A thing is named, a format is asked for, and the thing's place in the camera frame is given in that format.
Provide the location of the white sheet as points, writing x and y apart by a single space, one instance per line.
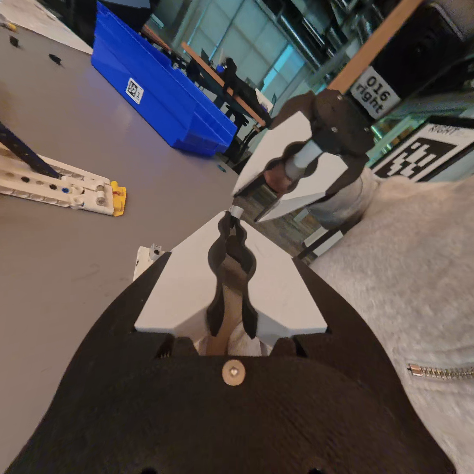
48 27

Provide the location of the yellow lego piece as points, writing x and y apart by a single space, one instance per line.
9 27

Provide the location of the framed marker sign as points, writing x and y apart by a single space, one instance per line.
418 155

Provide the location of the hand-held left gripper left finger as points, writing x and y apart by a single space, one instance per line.
174 292

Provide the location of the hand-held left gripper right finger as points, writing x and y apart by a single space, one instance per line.
285 296

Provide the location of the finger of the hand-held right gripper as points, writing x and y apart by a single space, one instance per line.
281 140
318 181

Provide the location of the person's right hand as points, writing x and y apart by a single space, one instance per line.
278 179

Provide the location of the lego helicopter model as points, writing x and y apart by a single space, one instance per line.
87 191

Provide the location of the black office chair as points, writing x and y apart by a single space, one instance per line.
240 89

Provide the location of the wooden post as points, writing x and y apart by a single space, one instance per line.
374 44

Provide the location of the long wooden table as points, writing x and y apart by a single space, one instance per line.
196 57

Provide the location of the blue plastic bin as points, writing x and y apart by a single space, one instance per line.
166 103

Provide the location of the grey lego pin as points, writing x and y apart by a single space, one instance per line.
237 211

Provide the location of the black lego piece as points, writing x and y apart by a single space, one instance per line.
55 59
14 41

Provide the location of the white lego panel assembly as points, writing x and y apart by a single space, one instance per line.
142 261

